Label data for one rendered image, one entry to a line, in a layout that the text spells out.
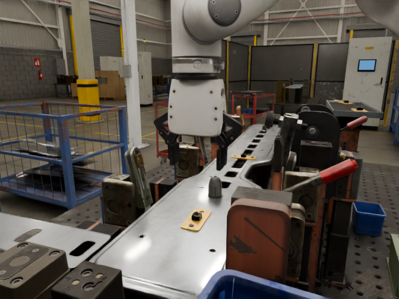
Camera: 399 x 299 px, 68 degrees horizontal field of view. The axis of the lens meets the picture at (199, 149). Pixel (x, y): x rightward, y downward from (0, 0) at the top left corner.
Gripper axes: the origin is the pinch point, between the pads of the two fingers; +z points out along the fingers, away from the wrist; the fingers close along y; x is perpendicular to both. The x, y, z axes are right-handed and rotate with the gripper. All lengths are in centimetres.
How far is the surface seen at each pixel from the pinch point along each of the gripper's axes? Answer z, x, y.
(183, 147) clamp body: 8.2, -37.9, 18.8
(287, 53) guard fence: -62, -809, 40
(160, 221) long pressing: 12.0, 3.2, 6.4
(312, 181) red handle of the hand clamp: 1.1, 0.8, -20.4
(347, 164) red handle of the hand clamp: -2.4, 0.8, -25.1
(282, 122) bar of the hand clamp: -8.3, 0.9, -15.0
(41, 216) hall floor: 113, -134, 201
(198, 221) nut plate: 11.7, 1.3, -0.6
